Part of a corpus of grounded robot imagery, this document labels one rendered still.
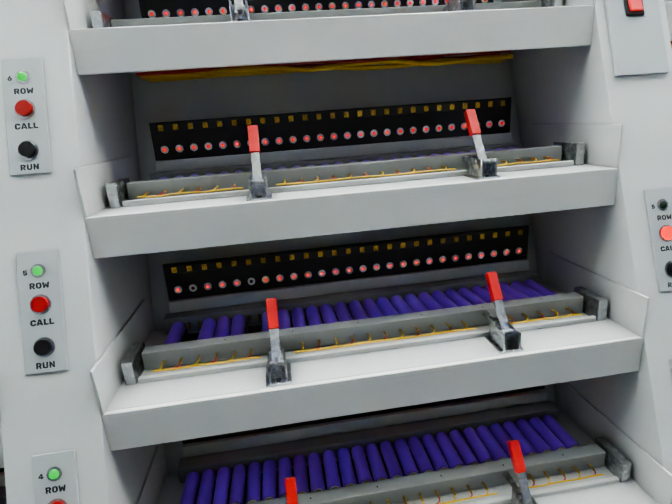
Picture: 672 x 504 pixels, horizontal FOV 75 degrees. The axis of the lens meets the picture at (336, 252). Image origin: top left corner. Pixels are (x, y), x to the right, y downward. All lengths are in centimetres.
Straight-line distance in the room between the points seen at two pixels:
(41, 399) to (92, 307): 10
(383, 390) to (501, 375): 14
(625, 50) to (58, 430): 76
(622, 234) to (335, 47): 41
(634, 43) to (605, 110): 9
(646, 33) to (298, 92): 46
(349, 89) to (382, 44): 19
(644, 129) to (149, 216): 58
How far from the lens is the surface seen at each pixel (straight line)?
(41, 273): 53
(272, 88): 74
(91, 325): 52
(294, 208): 49
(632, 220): 63
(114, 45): 58
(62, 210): 53
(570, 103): 70
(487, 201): 54
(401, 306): 61
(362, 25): 57
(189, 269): 64
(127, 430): 53
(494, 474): 65
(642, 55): 69
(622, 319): 65
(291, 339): 55
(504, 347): 55
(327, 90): 74
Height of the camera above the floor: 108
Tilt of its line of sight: 3 degrees up
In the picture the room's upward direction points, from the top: 7 degrees counter-clockwise
